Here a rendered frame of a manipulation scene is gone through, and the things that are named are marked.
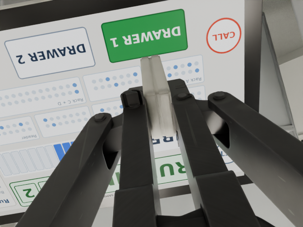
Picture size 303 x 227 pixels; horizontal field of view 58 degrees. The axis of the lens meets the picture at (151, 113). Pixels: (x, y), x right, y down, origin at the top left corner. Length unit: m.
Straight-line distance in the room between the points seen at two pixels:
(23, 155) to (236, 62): 0.31
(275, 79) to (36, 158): 2.20
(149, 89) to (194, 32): 0.18
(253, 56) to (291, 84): 3.60
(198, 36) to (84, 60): 0.14
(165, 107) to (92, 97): 0.21
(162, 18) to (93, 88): 0.12
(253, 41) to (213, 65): 0.05
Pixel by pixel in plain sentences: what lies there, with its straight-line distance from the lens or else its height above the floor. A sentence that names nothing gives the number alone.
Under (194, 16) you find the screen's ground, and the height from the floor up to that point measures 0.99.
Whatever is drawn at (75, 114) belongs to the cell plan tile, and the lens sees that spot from 0.37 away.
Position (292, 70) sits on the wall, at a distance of 3.97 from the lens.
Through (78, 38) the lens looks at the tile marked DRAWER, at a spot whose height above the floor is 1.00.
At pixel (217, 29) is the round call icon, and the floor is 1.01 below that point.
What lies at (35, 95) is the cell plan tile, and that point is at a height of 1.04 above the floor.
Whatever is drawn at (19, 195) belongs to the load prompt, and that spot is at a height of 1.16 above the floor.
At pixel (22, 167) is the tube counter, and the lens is 0.43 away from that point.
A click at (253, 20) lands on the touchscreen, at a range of 0.35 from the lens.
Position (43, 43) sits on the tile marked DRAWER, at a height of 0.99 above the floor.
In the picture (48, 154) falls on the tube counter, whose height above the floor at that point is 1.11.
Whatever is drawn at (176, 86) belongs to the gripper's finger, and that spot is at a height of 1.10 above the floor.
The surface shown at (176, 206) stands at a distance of 1.39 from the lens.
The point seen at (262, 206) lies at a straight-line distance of 1.91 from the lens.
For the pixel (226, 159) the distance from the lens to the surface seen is 0.42.
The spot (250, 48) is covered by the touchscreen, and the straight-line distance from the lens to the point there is 0.35.
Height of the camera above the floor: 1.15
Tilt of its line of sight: 11 degrees down
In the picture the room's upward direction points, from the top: 170 degrees clockwise
